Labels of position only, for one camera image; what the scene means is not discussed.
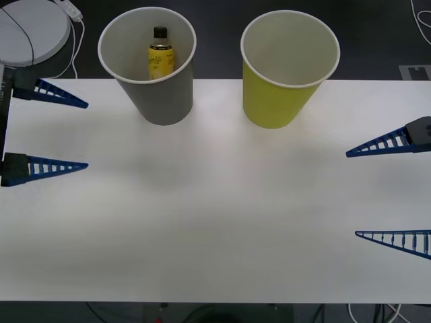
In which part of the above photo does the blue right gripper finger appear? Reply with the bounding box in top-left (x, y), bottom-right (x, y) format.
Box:
top-left (355, 229), bottom-right (431, 260)
top-left (345, 116), bottom-right (431, 159)

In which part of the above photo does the white power strip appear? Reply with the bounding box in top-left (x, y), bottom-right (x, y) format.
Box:
top-left (53, 0), bottom-right (84, 22)

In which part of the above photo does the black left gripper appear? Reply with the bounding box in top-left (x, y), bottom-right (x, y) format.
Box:
top-left (0, 63), bottom-right (90, 188)

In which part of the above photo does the grey plastic waste bin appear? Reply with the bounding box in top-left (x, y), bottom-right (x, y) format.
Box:
top-left (97, 7), bottom-right (197, 127)

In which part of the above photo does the yellow bottle with black cap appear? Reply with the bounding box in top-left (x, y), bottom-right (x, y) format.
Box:
top-left (147, 26), bottom-right (176, 81)

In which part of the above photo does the white power strip cable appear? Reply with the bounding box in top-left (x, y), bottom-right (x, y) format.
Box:
top-left (43, 18), bottom-right (86, 80)

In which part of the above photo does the yellow-green plastic waste bin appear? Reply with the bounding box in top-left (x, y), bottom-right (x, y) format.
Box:
top-left (240, 9), bottom-right (341, 130)

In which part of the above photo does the round pale grey floor disc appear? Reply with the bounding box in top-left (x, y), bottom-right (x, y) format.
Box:
top-left (0, 0), bottom-right (71, 67)

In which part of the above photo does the white cable under table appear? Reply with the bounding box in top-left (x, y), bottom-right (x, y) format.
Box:
top-left (347, 302), bottom-right (405, 323)

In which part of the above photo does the white looped cable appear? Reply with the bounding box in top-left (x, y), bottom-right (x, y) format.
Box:
top-left (409, 0), bottom-right (431, 46)

